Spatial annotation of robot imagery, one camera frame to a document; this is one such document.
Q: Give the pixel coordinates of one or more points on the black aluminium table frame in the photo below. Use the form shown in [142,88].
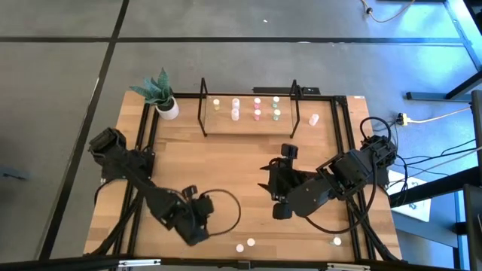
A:
[340,113]

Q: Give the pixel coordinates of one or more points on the white medicine bottle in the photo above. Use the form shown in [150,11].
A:
[235,102]
[235,114]
[313,119]

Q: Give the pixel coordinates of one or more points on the yellow power plug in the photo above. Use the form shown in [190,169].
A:
[403,119]

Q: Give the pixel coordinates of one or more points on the green snake plant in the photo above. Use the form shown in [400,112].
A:
[160,88]

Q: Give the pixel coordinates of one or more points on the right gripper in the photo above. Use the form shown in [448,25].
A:
[284,184]

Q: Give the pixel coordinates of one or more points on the white printed sheet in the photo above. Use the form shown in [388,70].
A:
[418,203]

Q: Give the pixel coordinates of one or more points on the wooden shelf black frame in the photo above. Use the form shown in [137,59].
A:
[248,126]

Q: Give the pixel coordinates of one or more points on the white plant pot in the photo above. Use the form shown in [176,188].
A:
[169,112]

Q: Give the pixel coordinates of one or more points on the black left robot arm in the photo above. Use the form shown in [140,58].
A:
[158,199]

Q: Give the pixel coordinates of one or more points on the black diagonal desk leg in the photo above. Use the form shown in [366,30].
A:
[463,86]

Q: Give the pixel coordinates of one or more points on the black bar device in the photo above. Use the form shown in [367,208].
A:
[271,90]

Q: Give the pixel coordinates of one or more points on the black metal desk bar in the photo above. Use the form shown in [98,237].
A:
[433,188]

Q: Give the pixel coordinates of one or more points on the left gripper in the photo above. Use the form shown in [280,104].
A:
[196,229]

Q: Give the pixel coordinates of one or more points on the silver metal bracket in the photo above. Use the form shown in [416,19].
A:
[139,262]
[348,267]

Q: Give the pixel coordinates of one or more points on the pink medicine bottle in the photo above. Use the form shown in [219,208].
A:
[257,102]
[257,114]
[240,248]

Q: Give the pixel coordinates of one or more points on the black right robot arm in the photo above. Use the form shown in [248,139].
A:
[339,173]

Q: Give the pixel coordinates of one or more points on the black front frame rail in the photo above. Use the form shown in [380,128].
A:
[75,264]

